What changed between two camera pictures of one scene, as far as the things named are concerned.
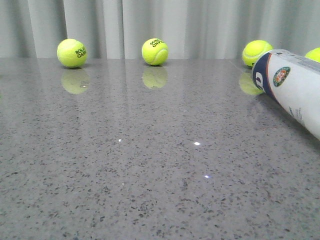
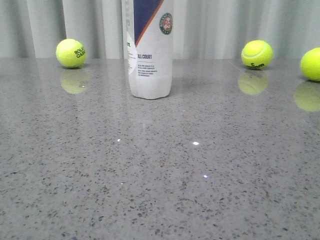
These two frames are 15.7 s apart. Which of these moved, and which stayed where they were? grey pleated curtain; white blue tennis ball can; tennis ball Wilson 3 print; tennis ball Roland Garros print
Moved: white blue tennis ball can
Stayed: grey pleated curtain; tennis ball Wilson 3 print; tennis ball Roland Garros print
